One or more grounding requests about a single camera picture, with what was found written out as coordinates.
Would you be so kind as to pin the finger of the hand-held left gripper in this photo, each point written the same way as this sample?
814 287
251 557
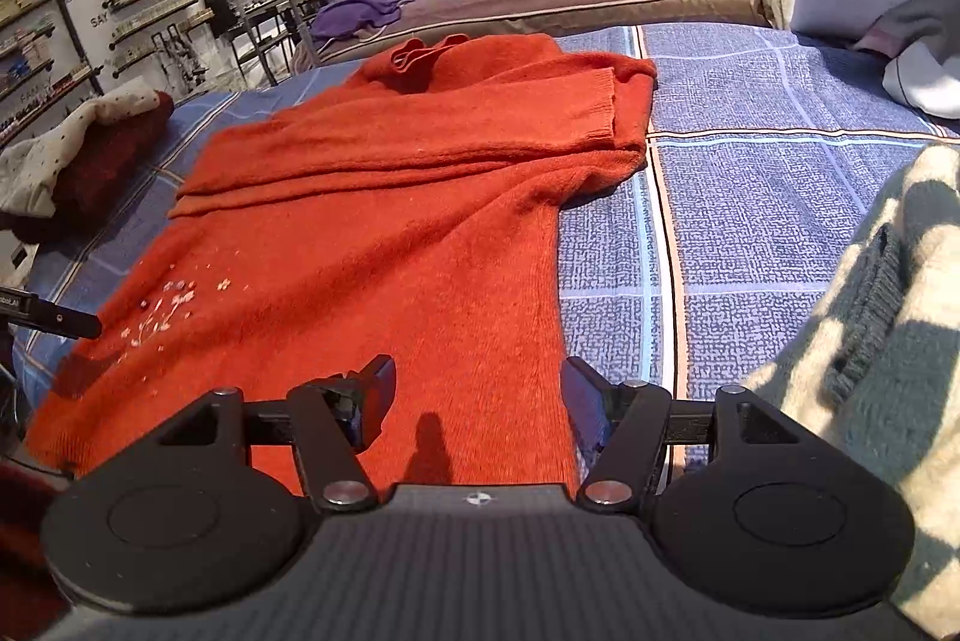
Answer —
52 313

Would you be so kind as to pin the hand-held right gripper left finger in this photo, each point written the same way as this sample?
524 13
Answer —
375 390

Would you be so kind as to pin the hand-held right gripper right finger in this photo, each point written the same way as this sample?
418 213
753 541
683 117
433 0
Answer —
585 397

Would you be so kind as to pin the orange knit sweater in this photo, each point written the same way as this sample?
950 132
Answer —
375 221

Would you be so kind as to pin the white polka dot garment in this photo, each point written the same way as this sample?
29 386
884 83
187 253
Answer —
45 161

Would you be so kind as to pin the dark red buttoned cardigan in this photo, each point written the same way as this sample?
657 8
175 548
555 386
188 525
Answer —
105 169

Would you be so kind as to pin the blue plaid bed sheet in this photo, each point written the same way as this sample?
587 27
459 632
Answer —
750 199

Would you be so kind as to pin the green cream checked sweater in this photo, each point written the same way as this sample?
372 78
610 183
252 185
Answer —
885 349

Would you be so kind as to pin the purple cloth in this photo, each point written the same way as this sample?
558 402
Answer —
360 15

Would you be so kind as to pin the small white garment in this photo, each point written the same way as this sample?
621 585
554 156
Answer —
926 82

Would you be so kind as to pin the grey pink garment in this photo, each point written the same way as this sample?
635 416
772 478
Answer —
915 23

